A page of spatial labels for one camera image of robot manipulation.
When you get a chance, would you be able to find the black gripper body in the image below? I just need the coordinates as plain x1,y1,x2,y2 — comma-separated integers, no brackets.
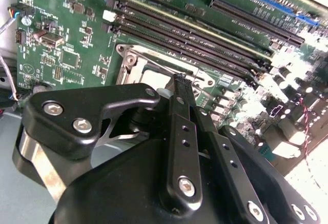
50,138,247,224

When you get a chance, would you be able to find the metal CPU socket cover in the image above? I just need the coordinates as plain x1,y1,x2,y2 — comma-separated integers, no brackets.
122,51,215,90

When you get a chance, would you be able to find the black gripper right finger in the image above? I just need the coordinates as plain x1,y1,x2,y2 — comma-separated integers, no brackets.
184,78,322,224

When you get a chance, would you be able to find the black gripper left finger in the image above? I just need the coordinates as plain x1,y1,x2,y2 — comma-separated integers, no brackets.
12,74,203,212

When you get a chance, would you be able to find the thin CPU locking lever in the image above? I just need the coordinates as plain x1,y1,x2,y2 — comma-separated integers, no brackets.
132,51,190,79

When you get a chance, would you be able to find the silver CPU chip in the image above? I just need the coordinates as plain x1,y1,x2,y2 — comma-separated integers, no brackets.
142,69,173,84

